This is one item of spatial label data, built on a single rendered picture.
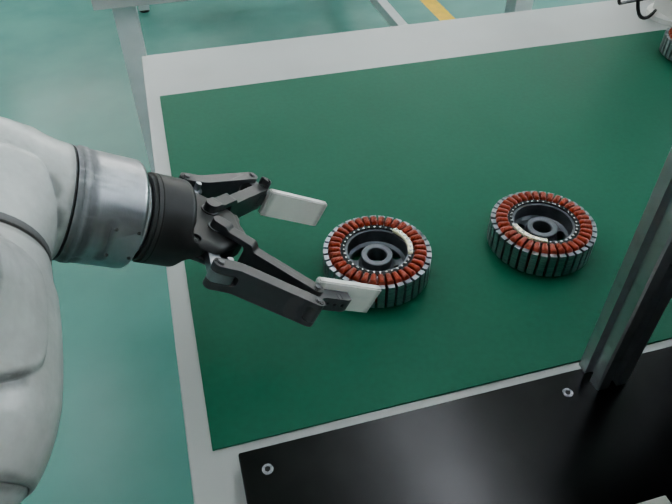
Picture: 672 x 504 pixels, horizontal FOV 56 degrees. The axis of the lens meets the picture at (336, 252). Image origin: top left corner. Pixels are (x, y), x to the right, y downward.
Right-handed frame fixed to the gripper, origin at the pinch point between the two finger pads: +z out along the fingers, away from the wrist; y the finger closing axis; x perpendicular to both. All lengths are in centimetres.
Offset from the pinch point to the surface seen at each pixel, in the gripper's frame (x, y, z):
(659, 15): 37, -41, 72
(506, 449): 0.2, 23.9, 5.4
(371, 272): 0.3, 3.0, 2.8
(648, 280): 16.9, 22.0, 7.7
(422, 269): 2.6, 4.3, 7.3
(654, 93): 26, -19, 54
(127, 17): -16, -100, -1
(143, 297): -80, -82, 21
